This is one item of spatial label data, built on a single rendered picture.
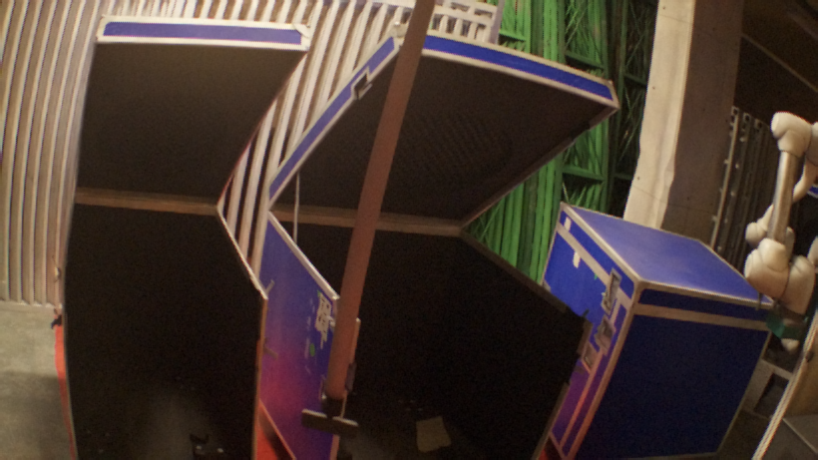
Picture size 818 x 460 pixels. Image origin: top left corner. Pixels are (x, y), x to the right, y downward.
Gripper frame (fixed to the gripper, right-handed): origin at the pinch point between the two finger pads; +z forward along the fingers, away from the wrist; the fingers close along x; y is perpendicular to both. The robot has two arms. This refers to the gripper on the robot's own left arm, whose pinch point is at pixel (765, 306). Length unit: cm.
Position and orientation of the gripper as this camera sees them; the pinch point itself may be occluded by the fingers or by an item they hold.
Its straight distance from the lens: 321.4
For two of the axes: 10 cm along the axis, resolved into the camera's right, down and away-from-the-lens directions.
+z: -2.3, 9.4, 2.6
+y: -2.0, -3.1, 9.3
